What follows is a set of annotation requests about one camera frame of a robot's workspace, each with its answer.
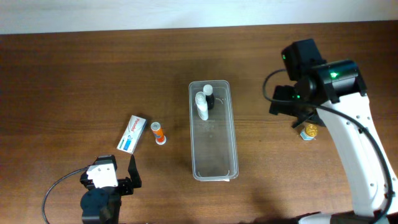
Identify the small jar gold lid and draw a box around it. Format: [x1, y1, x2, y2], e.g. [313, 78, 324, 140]
[300, 124, 318, 141]

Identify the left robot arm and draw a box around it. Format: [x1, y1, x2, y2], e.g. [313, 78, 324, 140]
[80, 155, 142, 223]

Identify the clear plastic container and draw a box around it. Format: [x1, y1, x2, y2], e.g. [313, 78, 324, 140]
[188, 80, 239, 182]

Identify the white spray bottle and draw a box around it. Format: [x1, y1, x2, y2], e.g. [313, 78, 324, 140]
[195, 91, 208, 121]

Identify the white Panadol medicine box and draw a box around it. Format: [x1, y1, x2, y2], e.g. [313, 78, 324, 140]
[116, 115, 147, 154]

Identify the orange tablet tube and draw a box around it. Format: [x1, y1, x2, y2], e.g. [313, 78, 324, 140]
[150, 122, 167, 145]

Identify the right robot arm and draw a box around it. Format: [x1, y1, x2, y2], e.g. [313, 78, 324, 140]
[269, 39, 397, 223]

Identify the dark bottle white cap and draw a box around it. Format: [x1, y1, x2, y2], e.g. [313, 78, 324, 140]
[203, 84, 215, 110]

